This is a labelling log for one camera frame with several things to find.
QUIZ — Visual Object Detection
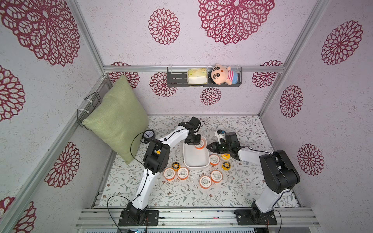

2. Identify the orange white tape roll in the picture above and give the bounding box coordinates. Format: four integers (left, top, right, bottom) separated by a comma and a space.
210, 170, 223, 183
199, 176, 212, 189
195, 139, 205, 150
177, 167, 189, 180
209, 154, 220, 166
163, 168, 175, 181

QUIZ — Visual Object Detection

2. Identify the white plastic storage box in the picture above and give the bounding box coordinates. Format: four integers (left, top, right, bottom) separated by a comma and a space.
183, 136, 210, 169

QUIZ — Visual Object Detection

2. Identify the yellow black tape roll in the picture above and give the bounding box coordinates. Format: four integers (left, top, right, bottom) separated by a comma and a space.
222, 161, 232, 171
172, 162, 181, 171

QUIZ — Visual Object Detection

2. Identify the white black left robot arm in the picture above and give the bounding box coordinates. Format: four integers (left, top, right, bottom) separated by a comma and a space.
126, 116, 201, 222

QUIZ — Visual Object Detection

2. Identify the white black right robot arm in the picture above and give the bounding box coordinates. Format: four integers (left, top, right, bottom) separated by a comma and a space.
207, 130, 301, 223

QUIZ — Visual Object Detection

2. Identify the orange white tape roll bottom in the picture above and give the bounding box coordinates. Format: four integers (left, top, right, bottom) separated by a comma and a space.
199, 176, 212, 189

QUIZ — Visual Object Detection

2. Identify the black pressure gauge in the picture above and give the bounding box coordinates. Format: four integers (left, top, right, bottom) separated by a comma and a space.
141, 130, 155, 144

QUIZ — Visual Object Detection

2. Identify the yellow green sponge pack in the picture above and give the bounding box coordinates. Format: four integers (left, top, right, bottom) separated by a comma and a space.
187, 69, 208, 84

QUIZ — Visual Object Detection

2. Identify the plush doll striped shirt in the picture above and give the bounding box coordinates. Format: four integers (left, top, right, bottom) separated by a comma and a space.
211, 64, 239, 85

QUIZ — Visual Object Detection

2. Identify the green square pillow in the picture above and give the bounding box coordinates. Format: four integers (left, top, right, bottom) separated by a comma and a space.
83, 75, 149, 165

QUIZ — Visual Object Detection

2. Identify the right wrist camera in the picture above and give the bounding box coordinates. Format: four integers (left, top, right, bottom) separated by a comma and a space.
215, 130, 226, 144

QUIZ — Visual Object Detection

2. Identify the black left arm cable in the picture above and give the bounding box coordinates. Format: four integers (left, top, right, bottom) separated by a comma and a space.
106, 120, 206, 233

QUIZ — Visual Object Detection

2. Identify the black wall shelf basket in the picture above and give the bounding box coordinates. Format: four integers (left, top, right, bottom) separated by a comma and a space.
166, 66, 243, 87

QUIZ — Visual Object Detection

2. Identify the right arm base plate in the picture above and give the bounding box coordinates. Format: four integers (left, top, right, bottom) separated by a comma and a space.
234, 209, 277, 226

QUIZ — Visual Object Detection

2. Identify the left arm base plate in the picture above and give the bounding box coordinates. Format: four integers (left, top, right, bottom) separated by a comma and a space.
118, 210, 159, 227

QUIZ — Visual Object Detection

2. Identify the black wire wall rack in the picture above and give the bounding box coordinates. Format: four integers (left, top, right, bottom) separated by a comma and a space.
76, 92, 101, 131

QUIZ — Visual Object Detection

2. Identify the aluminium front rail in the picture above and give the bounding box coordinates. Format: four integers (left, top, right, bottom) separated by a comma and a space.
75, 207, 320, 230

